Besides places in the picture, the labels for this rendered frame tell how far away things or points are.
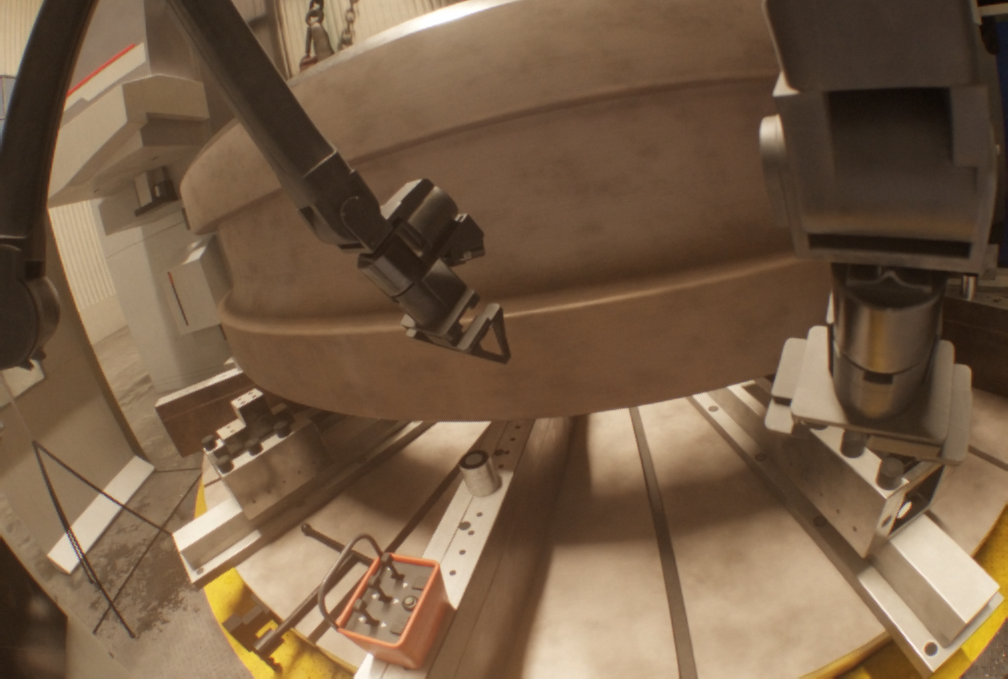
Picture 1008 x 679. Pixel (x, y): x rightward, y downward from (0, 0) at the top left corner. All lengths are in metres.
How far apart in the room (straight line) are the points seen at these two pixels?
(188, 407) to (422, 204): 2.60
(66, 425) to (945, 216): 3.86
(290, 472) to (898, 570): 2.00
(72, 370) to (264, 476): 2.39
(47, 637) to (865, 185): 0.46
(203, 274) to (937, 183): 4.65
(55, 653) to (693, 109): 1.20
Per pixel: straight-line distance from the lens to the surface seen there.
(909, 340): 0.21
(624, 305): 0.91
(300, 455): 1.86
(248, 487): 1.82
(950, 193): 0.15
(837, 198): 0.15
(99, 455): 3.93
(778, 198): 0.17
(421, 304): 0.50
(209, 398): 2.92
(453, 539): 1.07
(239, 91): 0.45
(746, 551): 1.42
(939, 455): 0.31
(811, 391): 0.29
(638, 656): 1.24
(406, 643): 0.80
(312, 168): 0.44
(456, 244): 0.52
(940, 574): 1.31
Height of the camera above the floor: 1.44
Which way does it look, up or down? 18 degrees down
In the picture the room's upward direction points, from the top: 14 degrees counter-clockwise
